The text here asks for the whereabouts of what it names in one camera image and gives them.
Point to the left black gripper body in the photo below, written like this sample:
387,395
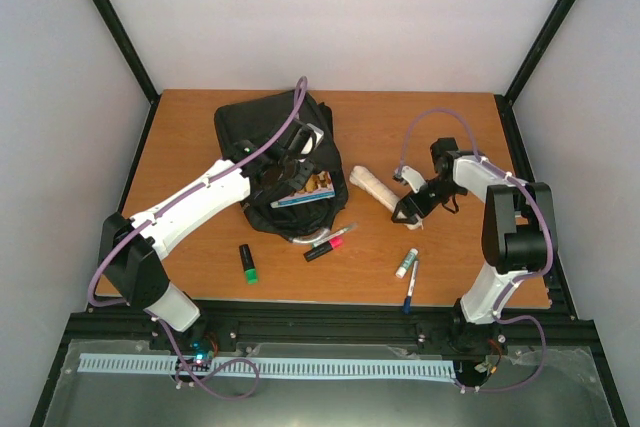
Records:
291,179

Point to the purple dog picture book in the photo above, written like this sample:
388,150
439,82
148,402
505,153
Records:
318,187

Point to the light blue cable duct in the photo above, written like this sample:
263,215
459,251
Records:
272,368

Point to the white glue stick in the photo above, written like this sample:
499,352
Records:
406,263

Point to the slim white pen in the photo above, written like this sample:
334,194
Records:
335,234

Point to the right black frame post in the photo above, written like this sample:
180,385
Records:
542,41

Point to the black student bag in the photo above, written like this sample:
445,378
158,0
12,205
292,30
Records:
244,127

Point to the black frame post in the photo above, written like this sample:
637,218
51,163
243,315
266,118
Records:
118,32
542,41

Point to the cream quilted pencil case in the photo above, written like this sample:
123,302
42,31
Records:
364,179

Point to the pink highlighter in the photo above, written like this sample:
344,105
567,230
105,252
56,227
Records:
323,249

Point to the green highlighter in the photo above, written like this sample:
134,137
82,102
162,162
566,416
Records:
248,264

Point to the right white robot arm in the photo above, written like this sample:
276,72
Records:
517,239

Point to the left black frame post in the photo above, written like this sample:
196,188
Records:
118,32

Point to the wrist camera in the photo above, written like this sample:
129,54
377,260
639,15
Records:
410,177
315,137

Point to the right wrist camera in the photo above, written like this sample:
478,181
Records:
410,177

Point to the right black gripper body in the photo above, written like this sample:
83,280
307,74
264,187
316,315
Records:
444,190

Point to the silver bag handle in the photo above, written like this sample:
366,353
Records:
318,235

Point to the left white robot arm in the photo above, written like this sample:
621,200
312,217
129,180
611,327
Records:
133,249

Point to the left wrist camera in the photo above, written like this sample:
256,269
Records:
315,137

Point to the blue whiteboard marker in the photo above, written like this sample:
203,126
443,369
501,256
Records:
406,308

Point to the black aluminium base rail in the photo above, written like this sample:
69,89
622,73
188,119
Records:
230,325

